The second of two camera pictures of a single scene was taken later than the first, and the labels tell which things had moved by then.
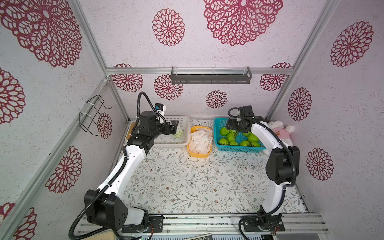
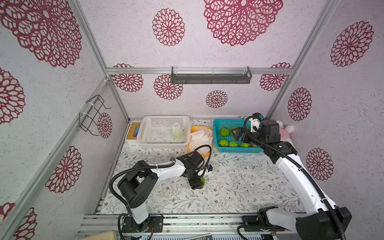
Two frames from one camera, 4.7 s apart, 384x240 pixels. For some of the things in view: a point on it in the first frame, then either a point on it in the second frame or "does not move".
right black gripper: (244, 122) → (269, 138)
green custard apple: (244, 143) → (233, 144)
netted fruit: (178, 134) does not move
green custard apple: (224, 131) does not move
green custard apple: (178, 134) does not move
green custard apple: (223, 141) does not move
